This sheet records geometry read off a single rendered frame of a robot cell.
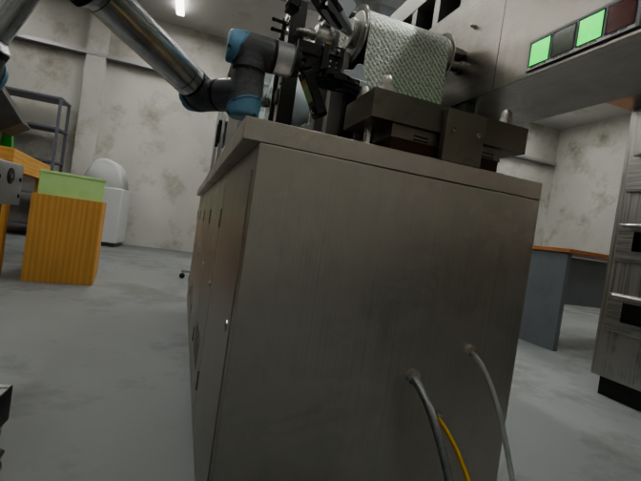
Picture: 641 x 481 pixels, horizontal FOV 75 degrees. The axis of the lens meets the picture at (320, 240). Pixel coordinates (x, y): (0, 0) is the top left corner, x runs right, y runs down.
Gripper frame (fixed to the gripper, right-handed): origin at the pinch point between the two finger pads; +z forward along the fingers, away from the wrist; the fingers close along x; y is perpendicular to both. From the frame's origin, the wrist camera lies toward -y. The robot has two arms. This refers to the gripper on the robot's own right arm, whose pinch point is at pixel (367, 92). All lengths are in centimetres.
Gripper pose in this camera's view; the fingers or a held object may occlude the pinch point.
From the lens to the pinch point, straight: 112.0
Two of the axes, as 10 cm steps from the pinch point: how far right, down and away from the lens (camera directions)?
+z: 9.4, 1.3, 3.2
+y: 1.4, -9.9, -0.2
